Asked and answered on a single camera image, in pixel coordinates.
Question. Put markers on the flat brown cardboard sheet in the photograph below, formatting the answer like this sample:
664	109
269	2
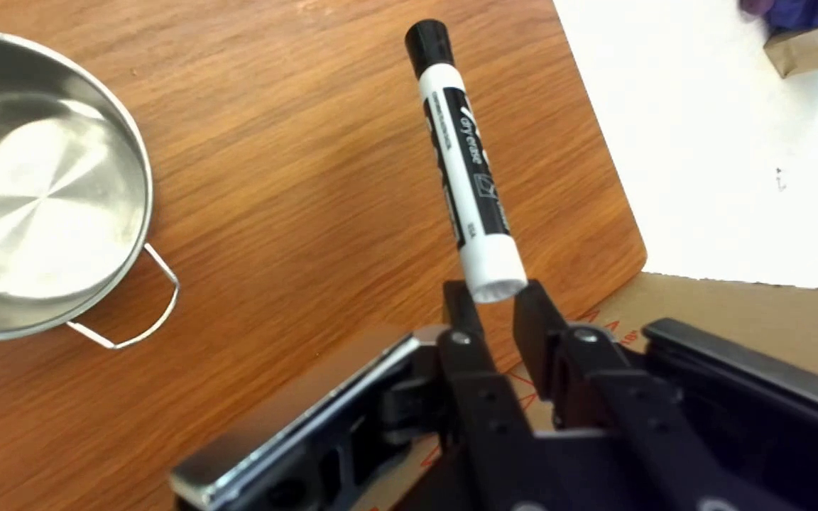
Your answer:
750	319

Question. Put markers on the brown cardboard box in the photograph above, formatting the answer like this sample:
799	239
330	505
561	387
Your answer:
817	46

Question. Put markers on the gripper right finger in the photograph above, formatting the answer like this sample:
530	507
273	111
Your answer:
636	397

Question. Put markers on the black and white marker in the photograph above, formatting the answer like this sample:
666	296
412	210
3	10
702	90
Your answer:
467	163

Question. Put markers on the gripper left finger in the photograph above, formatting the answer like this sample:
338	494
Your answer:
483	404

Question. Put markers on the purple blue cloth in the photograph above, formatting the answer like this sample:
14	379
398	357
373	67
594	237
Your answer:
806	11

